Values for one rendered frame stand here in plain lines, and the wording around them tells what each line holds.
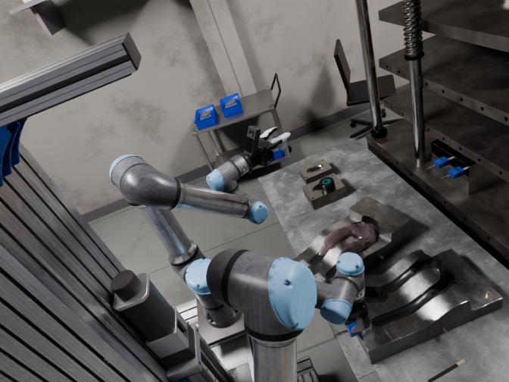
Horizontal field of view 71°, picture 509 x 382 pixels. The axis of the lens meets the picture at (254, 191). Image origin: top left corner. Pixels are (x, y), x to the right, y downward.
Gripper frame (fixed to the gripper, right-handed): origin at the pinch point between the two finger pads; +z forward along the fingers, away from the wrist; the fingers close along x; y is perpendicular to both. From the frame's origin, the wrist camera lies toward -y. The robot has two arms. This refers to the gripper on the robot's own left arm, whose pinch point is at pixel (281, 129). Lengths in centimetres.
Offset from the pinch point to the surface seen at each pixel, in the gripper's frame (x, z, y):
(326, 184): -10, 28, 57
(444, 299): 70, 1, 43
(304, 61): -179, 177, 88
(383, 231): 34, 17, 52
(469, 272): 69, 20, 50
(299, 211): -16, 12, 68
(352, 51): -155, 224, 95
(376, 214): 26, 23, 51
